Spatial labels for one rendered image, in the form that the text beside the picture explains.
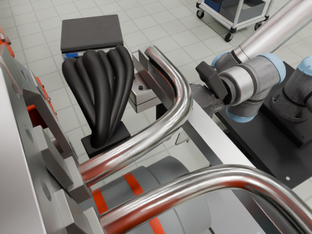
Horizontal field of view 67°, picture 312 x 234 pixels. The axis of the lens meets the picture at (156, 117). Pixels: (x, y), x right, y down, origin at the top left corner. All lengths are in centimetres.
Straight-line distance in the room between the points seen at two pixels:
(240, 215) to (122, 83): 65
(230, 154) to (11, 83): 24
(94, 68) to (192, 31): 204
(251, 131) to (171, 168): 89
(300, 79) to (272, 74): 50
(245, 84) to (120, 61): 36
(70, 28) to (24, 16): 109
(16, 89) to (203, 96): 41
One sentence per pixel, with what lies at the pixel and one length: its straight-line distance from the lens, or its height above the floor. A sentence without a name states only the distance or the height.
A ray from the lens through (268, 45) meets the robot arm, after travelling 78.
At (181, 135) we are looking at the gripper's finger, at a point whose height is 83.
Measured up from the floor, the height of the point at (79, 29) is 34.
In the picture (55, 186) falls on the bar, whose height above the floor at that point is 104.
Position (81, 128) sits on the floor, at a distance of 157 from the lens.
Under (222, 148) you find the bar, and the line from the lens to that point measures 30.
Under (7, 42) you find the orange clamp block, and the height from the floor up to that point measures 108.
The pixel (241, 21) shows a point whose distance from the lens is 223.
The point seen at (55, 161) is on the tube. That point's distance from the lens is 20.
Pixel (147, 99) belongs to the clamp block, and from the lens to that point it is 41.
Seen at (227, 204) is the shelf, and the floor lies 45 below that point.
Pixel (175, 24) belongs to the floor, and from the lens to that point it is 240.
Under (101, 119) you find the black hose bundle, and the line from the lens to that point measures 29.
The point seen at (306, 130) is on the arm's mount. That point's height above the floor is 34.
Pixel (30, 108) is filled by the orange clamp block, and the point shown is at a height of 88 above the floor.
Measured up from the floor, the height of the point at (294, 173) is 30.
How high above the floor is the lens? 123
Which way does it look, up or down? 53 degrees down
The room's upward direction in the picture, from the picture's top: straight up
